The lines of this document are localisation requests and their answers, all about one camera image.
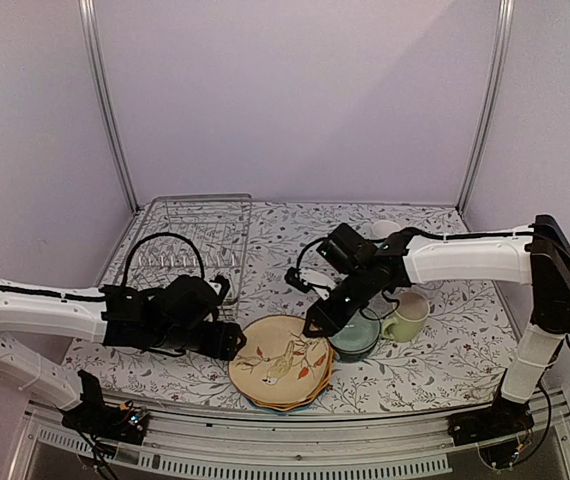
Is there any mustard yellow plate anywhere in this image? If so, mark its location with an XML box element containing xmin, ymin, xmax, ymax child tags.
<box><xmin>299</xmin><ymin>348</ymin><xmax>334</xmax><ymax>406</ymax></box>

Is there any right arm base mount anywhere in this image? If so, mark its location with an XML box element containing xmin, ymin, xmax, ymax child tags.
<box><xmin>448</xmin><ymin>396</ymin><xmax>534</xmax><ymax>470</ymax></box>

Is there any pale green mug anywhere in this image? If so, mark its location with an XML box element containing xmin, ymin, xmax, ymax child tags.
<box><xmin>381</xmin><ymin>291</ymin><xmax>430</xmax><ymax>343</ymax></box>

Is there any left aluminium frame post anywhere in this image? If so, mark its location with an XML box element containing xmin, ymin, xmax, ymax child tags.
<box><xmin>78</xmin><ymin>0</ymin><xmax>139</xmax><ymax>214</ymax></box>

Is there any cream bird pattern plate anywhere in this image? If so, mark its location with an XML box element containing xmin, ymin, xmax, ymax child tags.
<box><xmin>228</xmin><ymin>315</ymin><xmax>333</xmax><ymax>405</ymax></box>

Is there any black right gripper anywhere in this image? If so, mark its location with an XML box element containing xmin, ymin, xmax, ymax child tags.
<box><xmin>301</xmin><ymin>267</ymin><xmax>375</xmax><ymax>339</ymax></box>

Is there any blue bottom plate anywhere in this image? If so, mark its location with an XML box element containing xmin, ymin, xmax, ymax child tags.
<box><xmin>247</xmin><ymin>398</ymin><xmax>310</xmax><ymax>412</ymax></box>

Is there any aluminium front rail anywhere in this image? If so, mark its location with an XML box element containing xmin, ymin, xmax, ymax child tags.
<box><xmin>8</xmin><ymin>389</ymin><xmax>570</xmax><ymax>479</ymax></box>

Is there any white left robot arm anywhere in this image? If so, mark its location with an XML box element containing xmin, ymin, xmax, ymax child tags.
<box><xmin>0</xmin><ymin>275</ymin><xmax>246</xmax><ymax>434</ymax></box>

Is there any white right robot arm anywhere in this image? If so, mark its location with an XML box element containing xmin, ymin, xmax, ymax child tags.
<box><xmin>303</xmin><ymin>214</ymin><xmax>570</xmax><ymax>436</ymax></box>

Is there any light blue ceramic mug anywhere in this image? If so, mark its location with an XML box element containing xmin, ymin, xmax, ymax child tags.
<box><xmin>371</xmin><ymin>220</ymin><xmax>402</xmax><ymax>240</ymax></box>

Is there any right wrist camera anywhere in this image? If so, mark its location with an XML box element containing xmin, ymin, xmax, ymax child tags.
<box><xmin>285</xmin><ymin>267</ymin><xmax>337</xmax><ymax>300</ymax></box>

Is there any right aluminium frame post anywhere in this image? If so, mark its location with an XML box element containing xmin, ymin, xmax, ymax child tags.
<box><xmin>456</xmin><ymin>0</ymin><xmax>515</xmax><ymax>217</ymax></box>

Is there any aluminium frame post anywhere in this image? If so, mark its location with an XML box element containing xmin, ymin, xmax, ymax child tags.
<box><xmin>456</xmin><ymin>0</ymin><xmax>515</xmax><ymax>217</ymax></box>
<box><xmin>78</xmin><ymin>0</ymin><xmax>139</xmax><ymax>214</ymax></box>

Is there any wire dish rack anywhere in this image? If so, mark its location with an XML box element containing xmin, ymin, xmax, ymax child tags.
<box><xmin>99</xmin><ymin>193</ymin><xmax>253</xmax><ymax>320</ymax></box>

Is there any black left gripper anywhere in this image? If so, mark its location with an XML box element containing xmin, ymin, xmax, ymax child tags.
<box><xmin>152</xmin><ymin>320</ymin><xmax>247</xmax><ymax>361</ymax></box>

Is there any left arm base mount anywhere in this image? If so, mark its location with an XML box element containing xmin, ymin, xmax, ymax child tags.
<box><xmin>61</xmin><ymin>370</ymin><xmax>149</xmax><ymax>445</ymax></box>

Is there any teal ceramic bowl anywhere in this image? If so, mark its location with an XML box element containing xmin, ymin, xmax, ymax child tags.
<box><xmin>329</xmin><ymin>307</ymin><xmax>381</xmax><ymax>363</ymax></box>

